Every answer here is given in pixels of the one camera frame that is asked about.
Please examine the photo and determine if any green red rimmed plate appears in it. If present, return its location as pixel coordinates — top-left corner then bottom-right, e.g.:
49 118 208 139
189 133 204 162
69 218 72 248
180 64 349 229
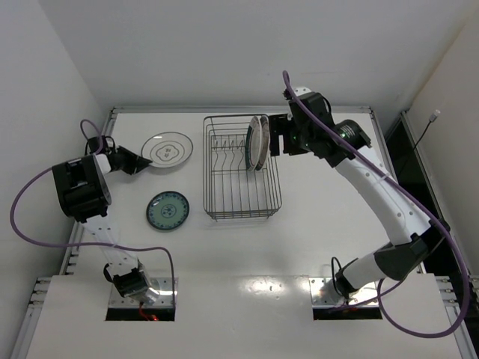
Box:
245 116 263 171
255 116 270 171

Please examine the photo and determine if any clear glass plate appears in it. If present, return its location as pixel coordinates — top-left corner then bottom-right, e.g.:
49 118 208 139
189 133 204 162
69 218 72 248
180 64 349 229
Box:
141 132 194 168

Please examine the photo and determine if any teal patterned small plate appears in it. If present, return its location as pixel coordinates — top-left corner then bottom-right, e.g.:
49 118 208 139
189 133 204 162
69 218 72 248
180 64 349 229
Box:
146 191 190 231

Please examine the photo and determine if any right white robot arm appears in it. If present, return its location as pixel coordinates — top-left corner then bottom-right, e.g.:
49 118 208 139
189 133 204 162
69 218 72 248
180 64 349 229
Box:
269 88 443 304

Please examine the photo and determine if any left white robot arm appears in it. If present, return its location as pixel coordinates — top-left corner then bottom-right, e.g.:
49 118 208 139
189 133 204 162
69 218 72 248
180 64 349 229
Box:
52 147 159 305

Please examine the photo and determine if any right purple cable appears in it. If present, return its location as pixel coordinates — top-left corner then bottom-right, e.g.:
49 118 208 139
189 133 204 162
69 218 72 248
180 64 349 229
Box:
281 70 471 337

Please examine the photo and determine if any purple cable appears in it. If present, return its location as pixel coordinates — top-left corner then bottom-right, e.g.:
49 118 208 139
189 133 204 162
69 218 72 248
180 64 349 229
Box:
281 70 471 337
9 118 176 300

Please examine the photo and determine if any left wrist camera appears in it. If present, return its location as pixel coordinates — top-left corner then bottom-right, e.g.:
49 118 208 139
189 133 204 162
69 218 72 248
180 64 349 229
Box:
84 135 116 156

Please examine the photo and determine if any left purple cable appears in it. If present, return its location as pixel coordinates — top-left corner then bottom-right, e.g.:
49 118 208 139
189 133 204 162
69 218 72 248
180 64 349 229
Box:
9 118 176 300

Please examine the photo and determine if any metal wire dish rack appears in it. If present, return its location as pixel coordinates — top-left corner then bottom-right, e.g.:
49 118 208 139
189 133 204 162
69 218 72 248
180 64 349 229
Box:
203 114 282 221

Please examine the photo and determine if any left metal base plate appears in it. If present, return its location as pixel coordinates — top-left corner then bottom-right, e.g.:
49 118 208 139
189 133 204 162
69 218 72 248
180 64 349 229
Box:
108 277 177 309

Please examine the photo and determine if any metal base plate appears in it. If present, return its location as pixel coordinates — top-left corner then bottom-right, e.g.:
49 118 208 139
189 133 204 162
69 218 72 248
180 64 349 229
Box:
108 277 177 309
308 277 377 309

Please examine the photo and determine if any black cable with white plug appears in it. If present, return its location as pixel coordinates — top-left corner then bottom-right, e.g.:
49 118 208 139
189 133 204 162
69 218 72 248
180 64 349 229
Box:
413 108 441 149

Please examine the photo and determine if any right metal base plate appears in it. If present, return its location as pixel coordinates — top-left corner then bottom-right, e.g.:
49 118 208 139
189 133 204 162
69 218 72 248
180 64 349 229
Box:
308 277 377 309

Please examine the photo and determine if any aluminium table frame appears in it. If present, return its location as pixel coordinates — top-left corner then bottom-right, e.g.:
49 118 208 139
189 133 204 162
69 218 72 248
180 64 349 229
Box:
28 109 461 358

